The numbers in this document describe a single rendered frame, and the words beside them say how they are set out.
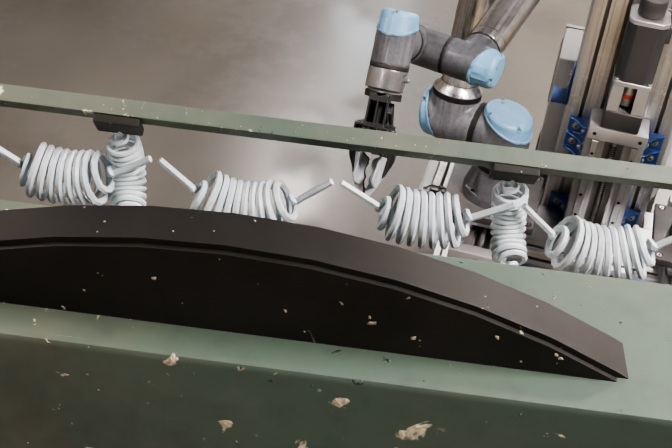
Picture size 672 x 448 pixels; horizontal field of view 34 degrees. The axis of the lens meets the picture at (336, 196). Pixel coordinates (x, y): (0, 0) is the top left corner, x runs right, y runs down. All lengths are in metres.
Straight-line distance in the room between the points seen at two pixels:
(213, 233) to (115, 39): 4.81
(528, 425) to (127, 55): 4.71
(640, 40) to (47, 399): 2.04
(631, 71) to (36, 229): 2.08
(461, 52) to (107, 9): 3.64
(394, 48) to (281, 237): 1.54
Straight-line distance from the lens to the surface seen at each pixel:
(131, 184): 1.22
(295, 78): 5.03
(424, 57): 2.11
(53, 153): 1.23
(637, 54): 2.48
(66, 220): 0.52
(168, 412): 0.54
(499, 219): 1.21
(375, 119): 2.03
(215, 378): 0.52
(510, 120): 2.50
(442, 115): 2.54
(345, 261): 0.49
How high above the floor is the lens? 2.56
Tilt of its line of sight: 37 degrees down
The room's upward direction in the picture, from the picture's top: 6 degrees clockwise
